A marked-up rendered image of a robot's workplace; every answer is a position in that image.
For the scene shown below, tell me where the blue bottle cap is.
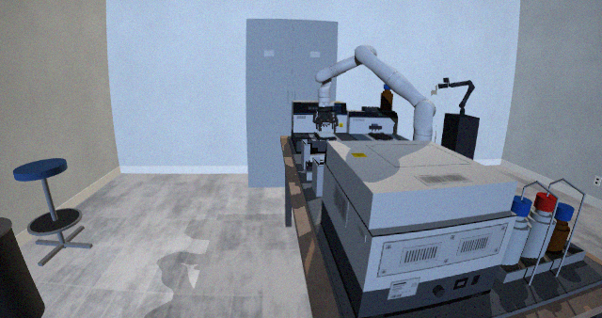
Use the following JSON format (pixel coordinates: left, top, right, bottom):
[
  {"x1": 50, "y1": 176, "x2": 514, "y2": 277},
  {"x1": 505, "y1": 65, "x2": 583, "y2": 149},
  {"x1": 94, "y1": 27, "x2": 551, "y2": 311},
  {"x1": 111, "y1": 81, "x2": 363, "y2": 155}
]
[
  {"x1": 511, "y1": 196, "x2": 532, "y2": 215},
  {"x1": 555, "y1": 202, "x2": 575, "y2": 220}
]

